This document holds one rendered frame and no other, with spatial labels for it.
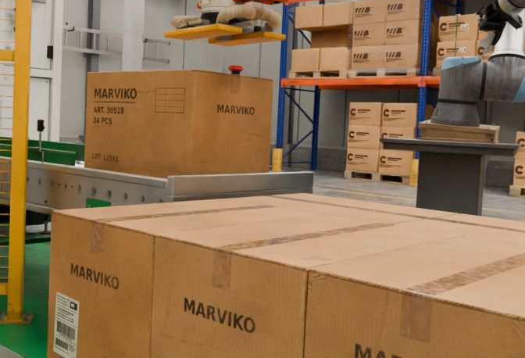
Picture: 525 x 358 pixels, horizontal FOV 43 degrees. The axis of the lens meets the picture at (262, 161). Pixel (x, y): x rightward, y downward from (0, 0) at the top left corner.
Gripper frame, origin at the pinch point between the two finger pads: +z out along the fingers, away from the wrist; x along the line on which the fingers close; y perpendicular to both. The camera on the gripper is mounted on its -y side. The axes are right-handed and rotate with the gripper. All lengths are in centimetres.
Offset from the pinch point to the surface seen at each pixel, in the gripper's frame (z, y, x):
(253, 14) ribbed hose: -2, 87, 6
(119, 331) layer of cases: -29, 125, 112
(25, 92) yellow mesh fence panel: 51, 160, 16
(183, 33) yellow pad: 15, 108, 5
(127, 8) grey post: 277, 119, -182
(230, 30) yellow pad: 0, 94, 12
